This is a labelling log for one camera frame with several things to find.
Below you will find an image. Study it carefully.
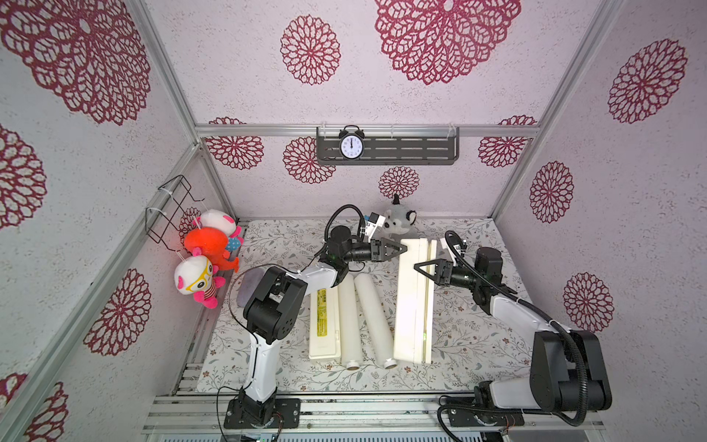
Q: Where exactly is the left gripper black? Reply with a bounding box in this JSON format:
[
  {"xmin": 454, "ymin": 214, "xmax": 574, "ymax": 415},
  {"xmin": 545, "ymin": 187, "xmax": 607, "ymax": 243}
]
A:
[{"xmin": 344, "ymin": 238, "xmax": 409, "ymax": 264}]

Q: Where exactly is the cream dispenser base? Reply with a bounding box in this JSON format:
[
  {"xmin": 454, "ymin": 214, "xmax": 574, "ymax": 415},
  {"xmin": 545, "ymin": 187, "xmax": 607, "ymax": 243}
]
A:
[{"xmin": 393, "ymin": 239, "xmax": 429, "ymax": 364}]

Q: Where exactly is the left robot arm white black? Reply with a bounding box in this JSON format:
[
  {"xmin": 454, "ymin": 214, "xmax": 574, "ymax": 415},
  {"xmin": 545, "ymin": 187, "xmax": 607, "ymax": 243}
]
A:
[{"xmin": 239, "ymin": 226, "xmax": 408, "ymax": 414}]

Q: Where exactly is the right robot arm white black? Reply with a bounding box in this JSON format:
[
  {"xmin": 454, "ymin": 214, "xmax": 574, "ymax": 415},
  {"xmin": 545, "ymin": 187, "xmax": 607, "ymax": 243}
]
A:
[{"xmin": 414, "ymin": 230, "xmax": 613, "ymax": 427}]

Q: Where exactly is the grey plush toy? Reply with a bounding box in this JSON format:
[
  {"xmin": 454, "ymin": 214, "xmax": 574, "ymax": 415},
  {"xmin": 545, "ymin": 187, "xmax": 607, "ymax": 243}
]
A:
[{"xmin": 383, "ymin": 193, "xmax": 417, "ymax": 236}]

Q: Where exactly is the floral table mat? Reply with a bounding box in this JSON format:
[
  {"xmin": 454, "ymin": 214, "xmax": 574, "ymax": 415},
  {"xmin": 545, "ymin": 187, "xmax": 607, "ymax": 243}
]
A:
[{"xmin": 194, "ymin": 218, "xmax": 531, "ymax": 393}]

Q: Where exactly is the black alarm clock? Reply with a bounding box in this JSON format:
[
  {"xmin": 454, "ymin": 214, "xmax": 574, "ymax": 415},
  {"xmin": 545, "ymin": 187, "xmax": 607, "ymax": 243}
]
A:
[{"xmin": 339, "ymin": 124, "xmax": 366, "ymax": 160}]

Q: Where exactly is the red plush toy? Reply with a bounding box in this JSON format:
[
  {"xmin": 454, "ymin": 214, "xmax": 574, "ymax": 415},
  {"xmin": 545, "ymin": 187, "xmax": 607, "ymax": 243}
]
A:
[{"xmin": 183, "ymin": 228, "xmax": 239, "ymax": 272}]

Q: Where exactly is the white pink plush top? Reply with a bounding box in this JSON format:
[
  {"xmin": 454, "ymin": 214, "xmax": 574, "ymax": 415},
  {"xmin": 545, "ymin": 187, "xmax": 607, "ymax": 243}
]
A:
[{"xmin": 196, "ymin": 209, "xmax": 242, "ymax": 238}]

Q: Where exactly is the grey wall shelf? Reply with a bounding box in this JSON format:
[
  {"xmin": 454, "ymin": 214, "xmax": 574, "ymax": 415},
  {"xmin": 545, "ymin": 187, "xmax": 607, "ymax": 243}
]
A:
[{"xmin": 315, "ymin": 126, "xmax": 460, "ymax": 167}]

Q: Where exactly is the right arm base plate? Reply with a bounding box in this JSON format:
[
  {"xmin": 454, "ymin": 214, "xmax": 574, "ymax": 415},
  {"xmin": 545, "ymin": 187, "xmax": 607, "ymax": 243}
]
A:
[{"xmin": 438, "ymin": 395, "xmax": 526, "ymax": 427}]

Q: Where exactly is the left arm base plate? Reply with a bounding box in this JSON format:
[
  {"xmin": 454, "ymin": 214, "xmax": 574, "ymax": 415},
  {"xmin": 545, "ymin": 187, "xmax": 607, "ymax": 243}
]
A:
[{"xmin": 223, "ymin": 397, "xmax": 301, "ymax": 429}]

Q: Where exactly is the black wire basket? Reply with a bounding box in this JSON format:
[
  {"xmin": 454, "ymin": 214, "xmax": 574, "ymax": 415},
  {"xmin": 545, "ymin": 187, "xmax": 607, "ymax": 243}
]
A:
[{"xmin": 144, "ymin": 174, "xmax": 205, "ymax": 252}]

